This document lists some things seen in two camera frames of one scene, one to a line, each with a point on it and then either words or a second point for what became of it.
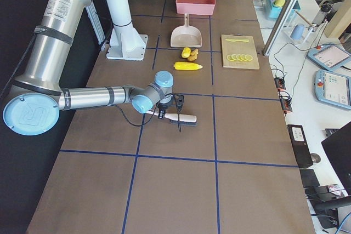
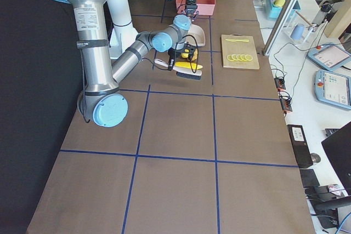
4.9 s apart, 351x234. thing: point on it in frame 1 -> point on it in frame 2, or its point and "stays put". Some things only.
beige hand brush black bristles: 185,120 -> 182,73
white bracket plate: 125,42 stays put
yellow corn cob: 184,66 stays put
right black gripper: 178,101 -> 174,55
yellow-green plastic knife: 235,40 stays put
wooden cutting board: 238,47 stays put
